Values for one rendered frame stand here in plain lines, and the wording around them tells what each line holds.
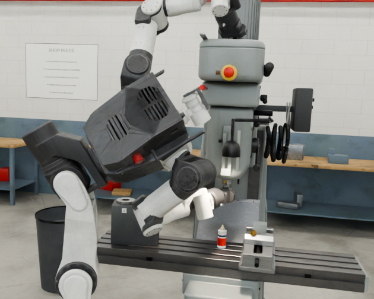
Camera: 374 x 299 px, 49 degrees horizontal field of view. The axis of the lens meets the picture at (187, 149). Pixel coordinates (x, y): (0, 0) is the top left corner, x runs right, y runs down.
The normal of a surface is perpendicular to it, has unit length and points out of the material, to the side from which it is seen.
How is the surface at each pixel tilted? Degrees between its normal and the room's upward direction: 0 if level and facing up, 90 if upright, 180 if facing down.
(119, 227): 90
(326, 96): 90
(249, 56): 90
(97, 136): 74
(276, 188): 90
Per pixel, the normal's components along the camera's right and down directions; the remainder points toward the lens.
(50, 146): 0.16, 0.14
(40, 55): -0.17, 0.12
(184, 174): -0.40, 0.10
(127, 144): -0.32, -0.17
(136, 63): 0.11, -0.35
